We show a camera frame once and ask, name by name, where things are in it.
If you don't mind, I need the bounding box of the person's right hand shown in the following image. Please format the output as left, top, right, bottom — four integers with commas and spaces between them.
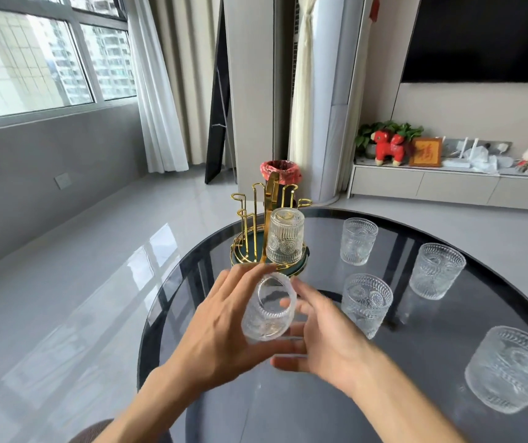
271, 277, 386, 398

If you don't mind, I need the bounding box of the person's left hand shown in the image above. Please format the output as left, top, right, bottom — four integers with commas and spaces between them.
162, 264, 309, 393

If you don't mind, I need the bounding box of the clear embossed glass cup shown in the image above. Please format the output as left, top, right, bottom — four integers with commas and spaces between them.
340, 218, 379, 266
408, 243, 467, 301
266, 208, 305, 266
241, 272, 298, 343
341, 273, 394, 340
464, 326, 528, 415

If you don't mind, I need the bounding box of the person's right forearm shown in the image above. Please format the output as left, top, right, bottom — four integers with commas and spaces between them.
348, 353, 469, 443

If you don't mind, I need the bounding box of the person's left forearm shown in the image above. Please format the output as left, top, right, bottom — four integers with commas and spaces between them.
92, 366, 209, 443

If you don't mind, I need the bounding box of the gold cup rack green tray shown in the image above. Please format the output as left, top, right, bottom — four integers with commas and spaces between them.
230, 172, 314, 277

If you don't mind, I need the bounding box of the trash bin with red bag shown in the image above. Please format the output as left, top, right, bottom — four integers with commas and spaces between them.
260, 160, 302, 186

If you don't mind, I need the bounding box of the red toy horse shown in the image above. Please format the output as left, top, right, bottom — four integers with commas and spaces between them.
370, 129, 407, 167

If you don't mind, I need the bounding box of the green potted plant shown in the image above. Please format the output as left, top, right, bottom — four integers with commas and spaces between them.
354, 121, 425, 159

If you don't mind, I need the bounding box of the beige television cabinet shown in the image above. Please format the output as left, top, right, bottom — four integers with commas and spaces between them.
347, 158, 528, 214

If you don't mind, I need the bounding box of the gold framed picture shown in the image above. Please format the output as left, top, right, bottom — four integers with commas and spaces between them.
409, 137, 444, 168

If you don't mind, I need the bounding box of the cream tied curtain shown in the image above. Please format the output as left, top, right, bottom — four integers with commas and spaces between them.
288, 0, 317, 182

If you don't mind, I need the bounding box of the white standing air conditioner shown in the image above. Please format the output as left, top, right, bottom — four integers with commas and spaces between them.
312, 0, 376, 205

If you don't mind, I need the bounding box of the black leaning board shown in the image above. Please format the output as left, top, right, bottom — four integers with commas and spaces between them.
204, 0, 232, 185

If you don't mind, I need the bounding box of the white router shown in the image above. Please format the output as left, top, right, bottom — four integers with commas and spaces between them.
434, 136, 480, 169

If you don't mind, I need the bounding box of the clear plastic bag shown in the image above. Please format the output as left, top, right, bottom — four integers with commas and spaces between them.
463, 146, 515, 175

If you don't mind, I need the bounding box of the white sheer curtain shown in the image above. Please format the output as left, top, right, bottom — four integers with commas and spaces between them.
123, 0, 190, 175

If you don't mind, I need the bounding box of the beige curtain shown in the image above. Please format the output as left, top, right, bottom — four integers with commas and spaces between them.
151, 0, 230, 167

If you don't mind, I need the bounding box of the large window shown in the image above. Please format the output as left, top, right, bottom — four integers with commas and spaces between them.
0, 0, 138, 134

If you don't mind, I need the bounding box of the black wall television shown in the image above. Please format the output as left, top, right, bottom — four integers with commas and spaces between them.
401, 0, 528, 84

